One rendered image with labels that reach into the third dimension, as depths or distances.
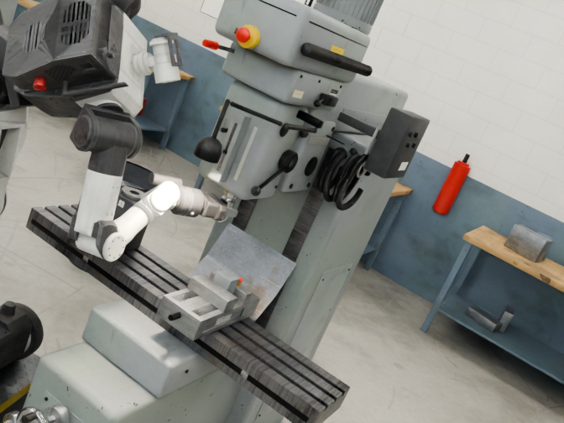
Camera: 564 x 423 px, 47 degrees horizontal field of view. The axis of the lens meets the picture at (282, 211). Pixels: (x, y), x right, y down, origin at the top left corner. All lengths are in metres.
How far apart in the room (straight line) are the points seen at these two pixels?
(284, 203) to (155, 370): 0.78
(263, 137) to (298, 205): 0.52
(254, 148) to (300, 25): 0.39
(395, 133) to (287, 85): 0.40
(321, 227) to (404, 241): 3.95
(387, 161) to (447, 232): 4.11
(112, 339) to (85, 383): 0.17
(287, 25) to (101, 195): 0.64
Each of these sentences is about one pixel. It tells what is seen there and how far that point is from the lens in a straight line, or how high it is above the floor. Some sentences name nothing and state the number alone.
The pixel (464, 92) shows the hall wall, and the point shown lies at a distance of 6.09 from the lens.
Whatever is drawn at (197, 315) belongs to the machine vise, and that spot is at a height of 0.98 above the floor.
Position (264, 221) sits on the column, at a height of 1.14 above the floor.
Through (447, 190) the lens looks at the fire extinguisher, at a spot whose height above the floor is 1.02.
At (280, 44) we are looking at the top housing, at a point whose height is 1.78.
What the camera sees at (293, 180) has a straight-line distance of 2.07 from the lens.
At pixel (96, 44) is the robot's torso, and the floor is 1.61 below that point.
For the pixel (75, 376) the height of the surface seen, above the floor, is 0.71.
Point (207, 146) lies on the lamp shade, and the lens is 1.77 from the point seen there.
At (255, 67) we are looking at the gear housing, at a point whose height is 1.69.
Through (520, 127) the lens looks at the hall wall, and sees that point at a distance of 5.98.
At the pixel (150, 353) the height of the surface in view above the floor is 0.82.
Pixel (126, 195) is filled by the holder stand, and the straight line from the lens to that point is 2.26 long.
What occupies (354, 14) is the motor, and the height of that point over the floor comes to 1.93.
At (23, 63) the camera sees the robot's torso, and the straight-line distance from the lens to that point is 1.76.
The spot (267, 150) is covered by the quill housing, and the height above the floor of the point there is 1.48.
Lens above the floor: 1.85
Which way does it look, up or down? 16 degrees down
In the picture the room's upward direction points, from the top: 23 degrees clockwise
